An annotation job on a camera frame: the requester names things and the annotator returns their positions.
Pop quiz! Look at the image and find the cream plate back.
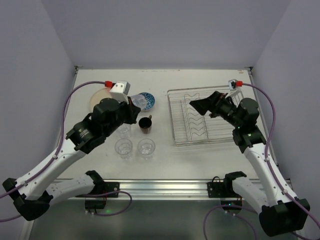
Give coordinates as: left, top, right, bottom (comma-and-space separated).
89, 88, 113, 112

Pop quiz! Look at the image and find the clear glass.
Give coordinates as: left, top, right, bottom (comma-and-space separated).
116, 123, 132, 139
137, 138, 156, 160
130, 94, 148, 110
114, 138, 133, 160

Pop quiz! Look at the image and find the dark red cup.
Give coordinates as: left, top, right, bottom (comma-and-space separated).
138, 115, 152, 134

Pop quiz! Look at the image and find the blue patterned bowl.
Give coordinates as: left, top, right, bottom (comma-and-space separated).
139, 92, 156, 112

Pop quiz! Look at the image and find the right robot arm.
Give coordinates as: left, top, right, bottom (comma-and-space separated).
189, 91, 310, 237

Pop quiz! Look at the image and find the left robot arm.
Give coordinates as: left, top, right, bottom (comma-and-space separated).
2, 98, 141, 221

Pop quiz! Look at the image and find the metal wire dish rack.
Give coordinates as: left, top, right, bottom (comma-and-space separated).
167, 85, 244, 146

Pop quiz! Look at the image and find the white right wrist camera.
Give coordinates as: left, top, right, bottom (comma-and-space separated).
225, 79, 242, 98

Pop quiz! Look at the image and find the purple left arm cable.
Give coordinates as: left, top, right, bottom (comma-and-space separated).
0, 80, 133, 223

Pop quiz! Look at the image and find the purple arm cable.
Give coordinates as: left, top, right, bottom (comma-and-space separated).
202, 80, 320, 240
0, 80, 133, 223

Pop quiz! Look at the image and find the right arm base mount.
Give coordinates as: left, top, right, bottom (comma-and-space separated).
206, 171, 247, 213

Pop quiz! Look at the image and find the aluminium mounting rail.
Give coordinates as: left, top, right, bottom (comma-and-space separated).
31, 178, 297, 201

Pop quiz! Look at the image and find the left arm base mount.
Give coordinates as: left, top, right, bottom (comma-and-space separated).
84, 170, 120, 213

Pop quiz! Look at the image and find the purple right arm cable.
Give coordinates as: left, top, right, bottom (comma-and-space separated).
202, 80, 320, 240

